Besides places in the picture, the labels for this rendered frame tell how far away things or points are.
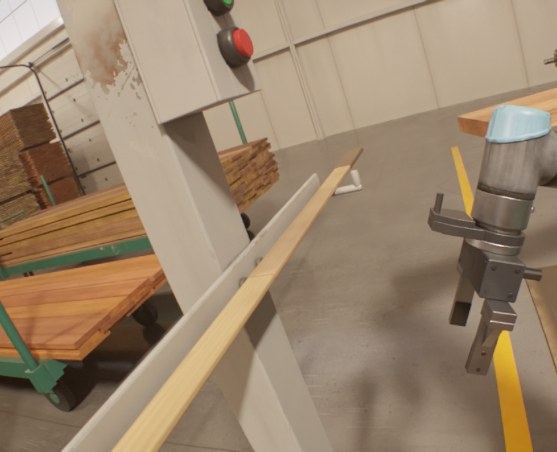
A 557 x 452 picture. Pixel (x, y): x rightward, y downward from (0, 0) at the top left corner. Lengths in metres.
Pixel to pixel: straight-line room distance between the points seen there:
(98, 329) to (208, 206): 1.62
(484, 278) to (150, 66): 0.42
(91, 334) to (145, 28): 1.68
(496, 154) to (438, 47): 8.08
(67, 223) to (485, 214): 3.93
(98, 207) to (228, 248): 3.46
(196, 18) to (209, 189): 0.13
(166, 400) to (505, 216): 0.43
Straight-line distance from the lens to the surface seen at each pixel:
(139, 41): 0.31
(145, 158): 0.33
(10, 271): 5.38
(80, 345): 1.86
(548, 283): 2.09
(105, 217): 3.79
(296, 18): 9.01
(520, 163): 0.52
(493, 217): 0.53
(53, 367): 2.07
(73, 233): 4.20
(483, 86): 8.70
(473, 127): 1.22
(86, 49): 0.35
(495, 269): 0.51
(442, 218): 0.52
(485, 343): 0.54
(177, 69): 0.29
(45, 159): 11.33
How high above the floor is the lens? 1.13
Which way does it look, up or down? 17 degrees down
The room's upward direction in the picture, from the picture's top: 19 degrees counter-clockwise
